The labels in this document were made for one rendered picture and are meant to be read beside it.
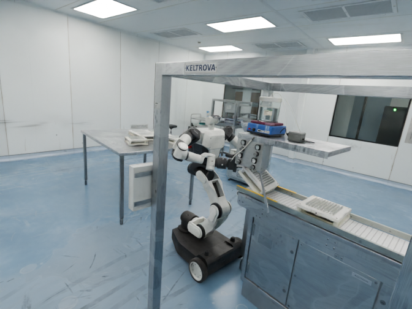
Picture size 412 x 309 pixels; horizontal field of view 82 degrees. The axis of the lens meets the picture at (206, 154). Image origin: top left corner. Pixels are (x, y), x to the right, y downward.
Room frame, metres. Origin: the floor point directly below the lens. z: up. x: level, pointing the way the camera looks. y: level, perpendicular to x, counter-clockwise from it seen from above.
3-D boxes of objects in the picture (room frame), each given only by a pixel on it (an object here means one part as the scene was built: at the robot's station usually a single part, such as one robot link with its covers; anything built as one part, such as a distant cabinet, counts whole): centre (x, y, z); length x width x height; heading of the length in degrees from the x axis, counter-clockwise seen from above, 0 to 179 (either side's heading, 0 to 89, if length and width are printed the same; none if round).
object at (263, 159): (1.65, -0.33, 1.20); 0.22 x 0.11 x 0.20; 44
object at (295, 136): (1.52, -0.56, 1.36); 0.12 x 0.07 x 0.06; 44
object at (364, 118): (5.52, -3.54, 1.43); 1.38 x 0.01 x 1.16; 51
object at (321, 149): (1.60, -0.57, 1.31); 0.62 x 0.38 x 0.04; 44
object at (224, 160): (1.76, -0.18, 1.07); 0.12 x 0.10 x 0.13; 77
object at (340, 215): (1.38, -0.76, 0.95); 0.25 x 0.24 x 0.02; 135
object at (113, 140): (3.39, 1.02, 0.86); 1.50 x 1.10 x 0.04; 42
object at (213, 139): (2.16, 0.02, 1.14); 0.34 x 0.30 x 0.36; 134
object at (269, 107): (1.70, -0.41, 1.51); 0.15 x 0.15 x 0.19
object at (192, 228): (2.14, -0.02, 0.28); 0.21 x 0.20 x 0.13; 44
